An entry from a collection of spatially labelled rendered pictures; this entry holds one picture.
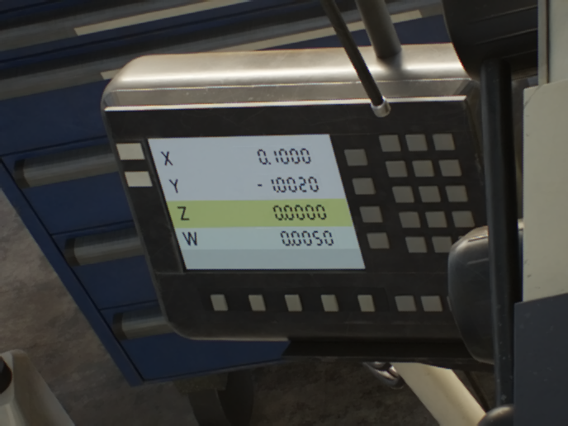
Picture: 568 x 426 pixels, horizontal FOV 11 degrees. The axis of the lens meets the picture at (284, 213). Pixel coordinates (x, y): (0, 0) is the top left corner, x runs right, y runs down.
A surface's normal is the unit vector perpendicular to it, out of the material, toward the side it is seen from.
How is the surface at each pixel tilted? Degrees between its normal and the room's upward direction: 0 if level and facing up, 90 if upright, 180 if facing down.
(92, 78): 90
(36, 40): 90
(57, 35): 90
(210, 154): 71
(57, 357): 0
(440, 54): 19
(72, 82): 90
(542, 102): 0
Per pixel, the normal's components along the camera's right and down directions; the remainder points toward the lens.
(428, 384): -0.16, 0.18
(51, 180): -0.11, 0.75
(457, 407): 0.12, -0.08
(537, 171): -0.36, -0.65
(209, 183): -0.40, 0.51
